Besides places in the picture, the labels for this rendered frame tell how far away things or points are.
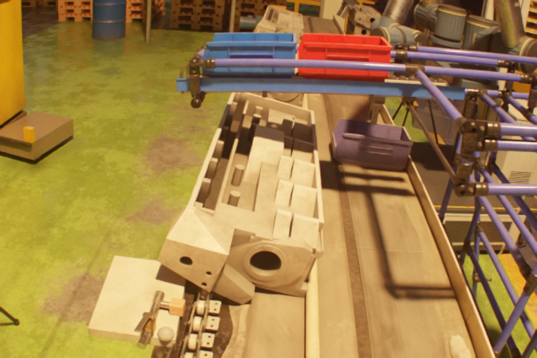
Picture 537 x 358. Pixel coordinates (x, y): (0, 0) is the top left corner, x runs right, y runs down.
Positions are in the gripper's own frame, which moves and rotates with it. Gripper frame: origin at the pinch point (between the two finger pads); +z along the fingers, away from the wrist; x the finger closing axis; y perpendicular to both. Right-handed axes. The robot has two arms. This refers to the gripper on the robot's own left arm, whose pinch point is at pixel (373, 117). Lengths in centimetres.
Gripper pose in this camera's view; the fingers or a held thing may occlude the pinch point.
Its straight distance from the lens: 205.9
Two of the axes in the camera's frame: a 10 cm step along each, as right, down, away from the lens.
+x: -0.8, 4.4, -8.9
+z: -0.9, 8.9, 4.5
